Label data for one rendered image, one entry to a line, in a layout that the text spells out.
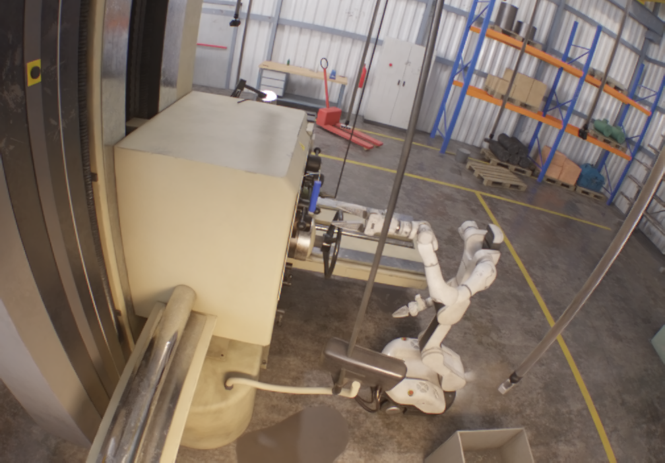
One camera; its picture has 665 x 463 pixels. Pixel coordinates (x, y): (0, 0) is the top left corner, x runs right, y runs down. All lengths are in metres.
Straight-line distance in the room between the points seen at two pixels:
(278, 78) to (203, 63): 2.19
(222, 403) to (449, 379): 1.59
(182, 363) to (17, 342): 0.63
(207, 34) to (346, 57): 3.42
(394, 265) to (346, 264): 0.39
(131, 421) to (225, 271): 0.65
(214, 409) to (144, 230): 1.03
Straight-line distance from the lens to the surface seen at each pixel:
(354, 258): 2.79
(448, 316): 2.23
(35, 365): 1.20
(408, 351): 2.83
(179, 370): 1.42
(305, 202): 1.30
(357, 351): 1.44
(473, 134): 10.04
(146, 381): 1.26
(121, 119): 1.33
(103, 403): 1.73
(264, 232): 1.25
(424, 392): 2.64
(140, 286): 1.64
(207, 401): 2.03
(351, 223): 1.45
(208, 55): 9.46
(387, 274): 2.82
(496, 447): 2.82
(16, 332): 1.10
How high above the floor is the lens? 2.40
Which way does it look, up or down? 31 degrees down
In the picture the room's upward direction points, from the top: 15 degrees clockwise
